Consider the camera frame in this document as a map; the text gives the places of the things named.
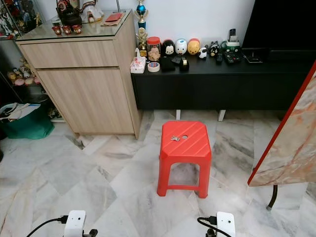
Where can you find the small white panda figure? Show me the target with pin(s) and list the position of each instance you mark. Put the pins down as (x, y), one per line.
(202, 53)

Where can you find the small black box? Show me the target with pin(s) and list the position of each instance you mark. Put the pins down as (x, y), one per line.
(177, 59)

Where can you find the black pouch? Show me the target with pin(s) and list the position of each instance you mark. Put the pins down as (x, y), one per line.
(167, 65)

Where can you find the black tape dispenser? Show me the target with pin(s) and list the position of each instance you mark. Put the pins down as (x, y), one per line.
(184, 64)

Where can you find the black iron teapot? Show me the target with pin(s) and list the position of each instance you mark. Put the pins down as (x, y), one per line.
(72, 18)

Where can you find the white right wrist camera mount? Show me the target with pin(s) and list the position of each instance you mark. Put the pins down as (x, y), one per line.
(225, 224)

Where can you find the plush toy heap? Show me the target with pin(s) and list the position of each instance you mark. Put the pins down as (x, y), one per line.
(23, 75)

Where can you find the wide black remote control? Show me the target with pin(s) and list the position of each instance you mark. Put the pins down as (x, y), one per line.
(232, 57)

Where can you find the green white remote holder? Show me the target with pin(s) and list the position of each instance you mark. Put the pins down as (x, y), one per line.
(232, 44)

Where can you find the marble table with red edge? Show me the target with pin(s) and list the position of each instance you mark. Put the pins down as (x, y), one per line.
(294, 143)

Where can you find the small red cup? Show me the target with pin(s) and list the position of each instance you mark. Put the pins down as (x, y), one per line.
(76, 29)
(57, 30)
(66, 30)

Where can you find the light wood cabinet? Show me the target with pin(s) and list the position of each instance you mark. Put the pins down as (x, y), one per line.
(86, 91)

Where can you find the green bag with papers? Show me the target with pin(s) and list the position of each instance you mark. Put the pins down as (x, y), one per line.
(29, 127)

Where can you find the black curved table leg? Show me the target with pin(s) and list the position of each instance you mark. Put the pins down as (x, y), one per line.
(273, 197)

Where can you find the black TV console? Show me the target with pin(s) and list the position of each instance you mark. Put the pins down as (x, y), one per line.
(217, 88)

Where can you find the white console leg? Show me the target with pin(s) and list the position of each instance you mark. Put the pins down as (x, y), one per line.
(222, 115)
(178, 115)

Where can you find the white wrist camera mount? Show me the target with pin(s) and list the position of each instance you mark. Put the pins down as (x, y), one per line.
(225, 224)
(75, 223)

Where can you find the pink white tissue pack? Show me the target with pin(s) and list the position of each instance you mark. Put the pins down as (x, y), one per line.
(138, 65)

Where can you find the white tape roll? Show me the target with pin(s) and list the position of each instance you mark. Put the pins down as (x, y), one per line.
(150, 67)

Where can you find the red envelope on wooden tray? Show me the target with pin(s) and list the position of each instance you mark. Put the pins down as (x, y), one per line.
(113, 18)

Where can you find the glass display shelf with figures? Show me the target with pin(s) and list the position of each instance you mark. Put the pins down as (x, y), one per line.
(15, 19)

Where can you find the black mouse plush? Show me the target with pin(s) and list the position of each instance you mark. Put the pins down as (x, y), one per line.
(168, 48)

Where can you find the slim black remote control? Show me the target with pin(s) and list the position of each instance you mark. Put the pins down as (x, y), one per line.
(218, 58)

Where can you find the clear jar with red lid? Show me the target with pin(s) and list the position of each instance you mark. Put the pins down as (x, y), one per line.
(154, 50)

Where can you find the silver key bunch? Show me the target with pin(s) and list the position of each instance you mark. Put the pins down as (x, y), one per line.
(175, 138)

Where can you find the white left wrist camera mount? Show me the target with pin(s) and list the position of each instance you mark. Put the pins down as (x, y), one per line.
(75, 223)

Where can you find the black white animal figure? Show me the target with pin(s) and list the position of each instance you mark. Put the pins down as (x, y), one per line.
(214, 49)

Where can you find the black television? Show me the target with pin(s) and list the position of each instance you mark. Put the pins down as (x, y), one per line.
(281, 22)

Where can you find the white porcelain figurine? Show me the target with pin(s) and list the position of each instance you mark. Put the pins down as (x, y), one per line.
(91, 11)

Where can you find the white duck plush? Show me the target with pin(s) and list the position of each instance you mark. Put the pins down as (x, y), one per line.
(181, 46)

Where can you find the yellow bear plush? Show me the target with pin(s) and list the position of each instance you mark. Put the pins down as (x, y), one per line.
(193, 46)

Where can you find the red plastic stool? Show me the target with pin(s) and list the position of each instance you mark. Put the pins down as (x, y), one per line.
(185, 148)

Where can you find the blue trophy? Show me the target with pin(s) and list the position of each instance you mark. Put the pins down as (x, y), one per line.
(141, 11)

